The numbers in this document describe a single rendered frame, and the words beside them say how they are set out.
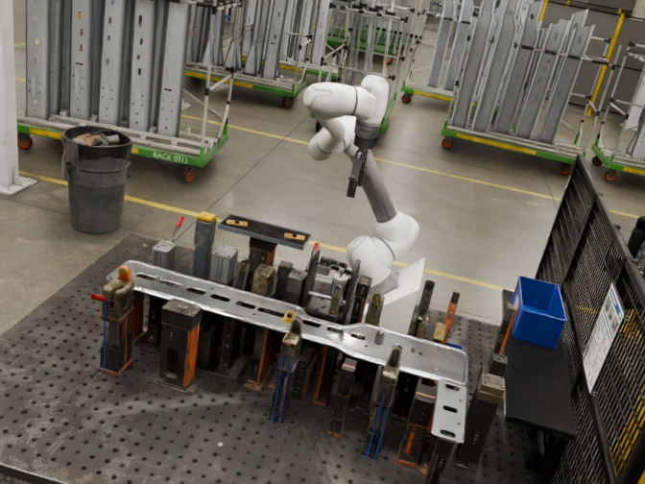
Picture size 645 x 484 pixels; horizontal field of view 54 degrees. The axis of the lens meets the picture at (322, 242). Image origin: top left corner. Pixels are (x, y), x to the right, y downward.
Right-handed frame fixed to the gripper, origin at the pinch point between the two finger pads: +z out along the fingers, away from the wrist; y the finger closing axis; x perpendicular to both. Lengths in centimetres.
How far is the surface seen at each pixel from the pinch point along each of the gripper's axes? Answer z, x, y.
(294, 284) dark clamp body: 41.0, -14.5, 9.5
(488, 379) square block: 40, 61, 39
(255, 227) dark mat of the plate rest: 30.1, -38.4, -9.2
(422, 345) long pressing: 46, 39, 19
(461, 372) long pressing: 46, 53, 29
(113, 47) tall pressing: 43, -296, -337
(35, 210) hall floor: 148, -269, -182
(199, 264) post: 52, -60, -6
